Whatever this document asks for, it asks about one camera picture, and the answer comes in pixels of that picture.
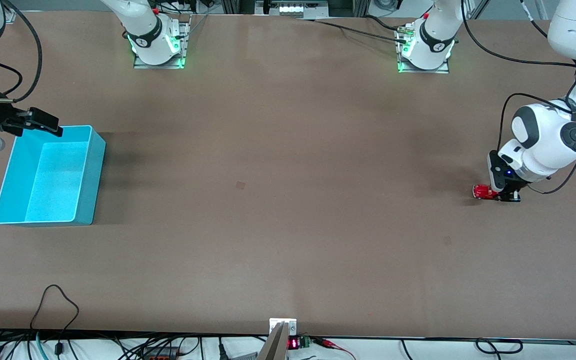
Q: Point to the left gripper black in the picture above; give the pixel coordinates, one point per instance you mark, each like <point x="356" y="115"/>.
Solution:
<point x="511" y="192"/>

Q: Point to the red beetle toy car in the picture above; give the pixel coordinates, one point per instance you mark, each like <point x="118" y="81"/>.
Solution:
<point x="484" y="192"/>

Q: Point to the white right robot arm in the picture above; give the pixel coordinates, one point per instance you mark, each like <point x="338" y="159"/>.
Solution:
<point x="145" y="30"/>

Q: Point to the blue plastic box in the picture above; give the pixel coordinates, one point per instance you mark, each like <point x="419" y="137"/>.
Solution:
<point x="53" y="180"/>

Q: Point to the lit control box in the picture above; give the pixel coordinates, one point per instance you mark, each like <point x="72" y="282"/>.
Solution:
<point x="293" y="7"/>

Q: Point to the black power adapter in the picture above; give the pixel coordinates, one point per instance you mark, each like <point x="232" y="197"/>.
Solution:
<point x="160" y="352"/>

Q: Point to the red digit display module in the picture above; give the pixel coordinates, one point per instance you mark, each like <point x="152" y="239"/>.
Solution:
<point x="295" y="343"/>

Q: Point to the aluminium profile bar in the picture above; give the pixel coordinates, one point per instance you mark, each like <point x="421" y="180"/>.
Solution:
<point x="274" y="347"/>

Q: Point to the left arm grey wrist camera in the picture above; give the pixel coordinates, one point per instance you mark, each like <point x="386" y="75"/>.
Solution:
<point x="495" y="170"/>

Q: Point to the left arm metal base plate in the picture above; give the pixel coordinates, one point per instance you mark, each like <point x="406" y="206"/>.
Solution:
<point x="420" y="71"/>

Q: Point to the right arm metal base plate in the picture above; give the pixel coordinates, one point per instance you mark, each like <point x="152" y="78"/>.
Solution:
<point x="186" y="45"/>

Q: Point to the white metal bracket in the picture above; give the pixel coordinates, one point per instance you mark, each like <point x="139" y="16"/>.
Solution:
<point x="290" y="325"/>

